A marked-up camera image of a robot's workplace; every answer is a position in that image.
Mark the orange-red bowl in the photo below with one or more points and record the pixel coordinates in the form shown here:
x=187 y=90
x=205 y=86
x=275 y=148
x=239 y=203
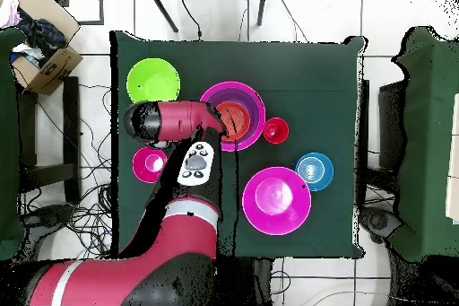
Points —
x=236 y=119

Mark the purple bowl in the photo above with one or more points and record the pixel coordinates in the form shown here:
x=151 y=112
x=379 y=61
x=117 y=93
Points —
x=256 y=112

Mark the large pink bowl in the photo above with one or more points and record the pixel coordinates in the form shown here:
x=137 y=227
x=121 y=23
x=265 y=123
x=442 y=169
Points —
x=277 y=201
x=247 y=144

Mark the light green bowl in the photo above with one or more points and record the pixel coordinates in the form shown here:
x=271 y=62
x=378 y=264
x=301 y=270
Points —
x=153 y=80

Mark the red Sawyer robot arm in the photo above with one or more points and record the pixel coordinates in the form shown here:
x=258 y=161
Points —
x=179 y=119

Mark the red cup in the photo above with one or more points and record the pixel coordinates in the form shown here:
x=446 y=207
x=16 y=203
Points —
x=275 y=131

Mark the blue bowl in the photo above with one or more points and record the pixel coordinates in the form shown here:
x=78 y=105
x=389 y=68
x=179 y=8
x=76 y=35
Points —
x=315 y=171

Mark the small magenta bowl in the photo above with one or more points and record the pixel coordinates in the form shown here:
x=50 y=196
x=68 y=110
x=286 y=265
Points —
x=143 y=166

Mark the dark green tablecloth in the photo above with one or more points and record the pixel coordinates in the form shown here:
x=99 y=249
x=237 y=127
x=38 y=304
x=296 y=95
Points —
x=304 y=69

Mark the dark grey chair base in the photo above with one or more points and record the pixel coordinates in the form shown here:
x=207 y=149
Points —
x=380 y=220
x=50 y=214

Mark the cardboard box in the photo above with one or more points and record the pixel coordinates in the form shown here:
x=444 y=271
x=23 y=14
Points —
x=53 y=69

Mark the green cloth covered table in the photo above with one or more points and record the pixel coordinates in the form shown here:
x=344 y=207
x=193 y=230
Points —
x=9 y=141
x=430 y=105

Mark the dark blue clothing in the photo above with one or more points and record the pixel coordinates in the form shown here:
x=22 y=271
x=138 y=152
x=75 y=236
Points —
x=43 y=36

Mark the pink cloth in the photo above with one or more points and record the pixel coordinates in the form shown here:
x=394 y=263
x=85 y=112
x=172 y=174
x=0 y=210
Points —
x=9 y=11

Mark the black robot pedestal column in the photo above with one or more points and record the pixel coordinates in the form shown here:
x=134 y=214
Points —
x=244 y=284

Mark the black stool frame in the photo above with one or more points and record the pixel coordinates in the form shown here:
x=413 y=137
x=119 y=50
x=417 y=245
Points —
x=71 y=123

